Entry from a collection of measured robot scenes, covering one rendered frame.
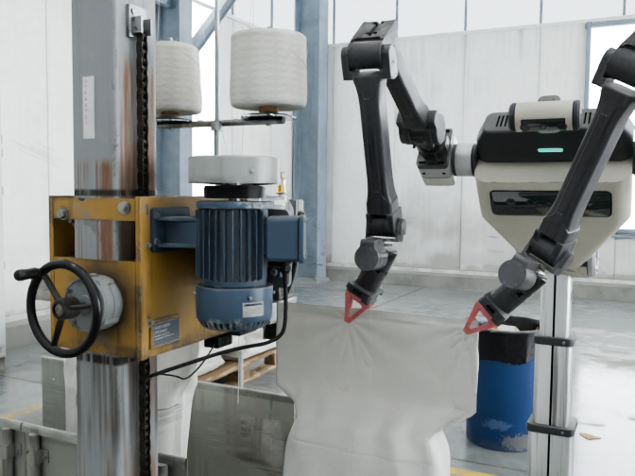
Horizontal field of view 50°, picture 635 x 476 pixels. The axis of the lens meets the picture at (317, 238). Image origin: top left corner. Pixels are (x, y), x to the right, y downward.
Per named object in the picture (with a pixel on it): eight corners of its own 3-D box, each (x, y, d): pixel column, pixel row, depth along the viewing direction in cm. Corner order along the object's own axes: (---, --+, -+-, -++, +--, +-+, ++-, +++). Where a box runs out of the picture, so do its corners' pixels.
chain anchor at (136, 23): (155, 41, 134) (155, 8, 133) (138, 35, 129) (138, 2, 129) (144, 42, 135) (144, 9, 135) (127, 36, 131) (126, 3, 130)
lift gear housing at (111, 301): (124, 331, 130) (123, 274, 130) (103, 336, 125) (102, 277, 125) (82, 325, 135) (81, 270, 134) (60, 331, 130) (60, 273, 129)
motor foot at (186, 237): (225, 250, 137) (225, 207, 137) (189, 255, 127) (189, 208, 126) (187, 248, 142) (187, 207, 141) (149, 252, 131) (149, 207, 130)
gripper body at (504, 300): (477, 299, 140) (504, 277, 137) (489, 294, 149) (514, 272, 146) (498, 324, 138) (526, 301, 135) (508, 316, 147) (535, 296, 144)
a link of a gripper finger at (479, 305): (452, 321, 145) (484, 294, 142) (460, 316, 152) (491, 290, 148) (472, 347, 143) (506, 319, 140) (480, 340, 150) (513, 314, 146)
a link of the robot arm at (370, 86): (396, 41, 140) (349, 44, 145) (386, 46, 135) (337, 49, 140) (411, 232, 157) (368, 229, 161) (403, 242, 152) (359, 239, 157)
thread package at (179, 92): (215, 117, 160) (215, 44, 159) (177, 110, 147) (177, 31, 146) (164, 119, 166) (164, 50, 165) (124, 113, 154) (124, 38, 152)
